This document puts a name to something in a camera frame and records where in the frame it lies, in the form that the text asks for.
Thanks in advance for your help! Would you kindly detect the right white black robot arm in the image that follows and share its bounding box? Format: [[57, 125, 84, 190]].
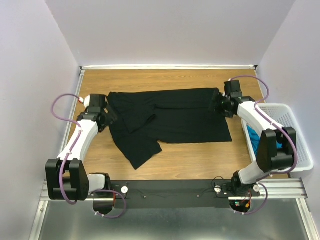
[[209, 91, 298, 196]]

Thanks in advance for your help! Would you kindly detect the aluminium front rail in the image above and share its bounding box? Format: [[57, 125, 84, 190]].
[[39, 177, 308, 201]]

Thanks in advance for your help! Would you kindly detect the black t shirt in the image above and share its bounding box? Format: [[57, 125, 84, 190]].
[[107, 88, 232, 170]]

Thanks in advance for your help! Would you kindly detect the blue t shirt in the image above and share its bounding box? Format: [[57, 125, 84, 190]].
[[247, 125, 260, 156]]

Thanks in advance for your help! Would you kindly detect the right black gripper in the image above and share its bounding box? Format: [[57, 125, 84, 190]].
[[207, 90, 234, 119]]

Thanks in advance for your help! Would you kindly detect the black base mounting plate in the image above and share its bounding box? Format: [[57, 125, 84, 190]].
[[88, 178, 260, 213]]

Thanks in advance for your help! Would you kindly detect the aluminium back rail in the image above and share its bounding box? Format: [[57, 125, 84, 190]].
[[81, 64, 256, 70]]

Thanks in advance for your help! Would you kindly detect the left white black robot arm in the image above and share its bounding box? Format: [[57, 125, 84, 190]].
[[45, 94, 118, 205]]

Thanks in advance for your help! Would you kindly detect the white plastic basket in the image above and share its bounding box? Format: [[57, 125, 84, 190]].
[[241, 103, 315, 173]]

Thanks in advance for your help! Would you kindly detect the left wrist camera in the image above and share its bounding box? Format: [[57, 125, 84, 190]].
[[78, 95, 91, 108]]

